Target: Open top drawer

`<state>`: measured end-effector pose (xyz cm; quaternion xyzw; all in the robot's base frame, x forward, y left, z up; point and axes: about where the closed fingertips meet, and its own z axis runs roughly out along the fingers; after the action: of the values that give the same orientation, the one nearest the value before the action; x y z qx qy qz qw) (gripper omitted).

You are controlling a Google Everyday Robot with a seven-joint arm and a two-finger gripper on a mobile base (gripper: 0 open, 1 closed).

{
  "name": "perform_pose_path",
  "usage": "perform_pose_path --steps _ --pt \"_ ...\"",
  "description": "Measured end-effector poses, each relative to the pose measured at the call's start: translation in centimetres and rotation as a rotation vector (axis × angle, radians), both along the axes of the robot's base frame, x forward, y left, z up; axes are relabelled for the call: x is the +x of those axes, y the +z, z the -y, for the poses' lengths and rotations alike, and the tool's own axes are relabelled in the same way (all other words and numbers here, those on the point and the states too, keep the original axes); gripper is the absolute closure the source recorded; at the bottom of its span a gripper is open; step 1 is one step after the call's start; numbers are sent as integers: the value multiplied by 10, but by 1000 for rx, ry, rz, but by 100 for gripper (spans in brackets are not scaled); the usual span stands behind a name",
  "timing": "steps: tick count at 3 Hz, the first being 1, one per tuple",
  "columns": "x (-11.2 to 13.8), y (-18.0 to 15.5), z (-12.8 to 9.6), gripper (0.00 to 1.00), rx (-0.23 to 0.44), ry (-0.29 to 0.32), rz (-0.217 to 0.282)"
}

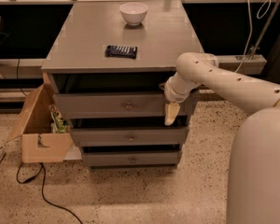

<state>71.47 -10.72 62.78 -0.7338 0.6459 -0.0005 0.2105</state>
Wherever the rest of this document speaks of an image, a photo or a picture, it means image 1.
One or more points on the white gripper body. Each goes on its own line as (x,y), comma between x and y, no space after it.
(172,93)

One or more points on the grey top drawer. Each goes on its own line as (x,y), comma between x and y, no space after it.
(111,105)

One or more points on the grey drawer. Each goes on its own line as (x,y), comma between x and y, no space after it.
(129,137)
(111,105)
(131,159)

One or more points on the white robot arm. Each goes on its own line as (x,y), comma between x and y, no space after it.
(253,193)

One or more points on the grey middle drawer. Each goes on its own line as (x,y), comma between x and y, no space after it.
(129,137)

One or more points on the grey bottom drawer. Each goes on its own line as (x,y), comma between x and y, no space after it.
(131,159)

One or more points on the grey drawer cabinet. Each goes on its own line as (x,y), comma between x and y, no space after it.
(79,65)

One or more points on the open cardboard box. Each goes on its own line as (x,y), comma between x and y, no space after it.
(33,126)

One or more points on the white bowl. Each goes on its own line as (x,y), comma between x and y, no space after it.
(134,12)

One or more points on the green snack bag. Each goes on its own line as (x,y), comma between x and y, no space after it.
(59,124)

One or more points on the slanted metal pole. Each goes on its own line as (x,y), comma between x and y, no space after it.
(264,30)

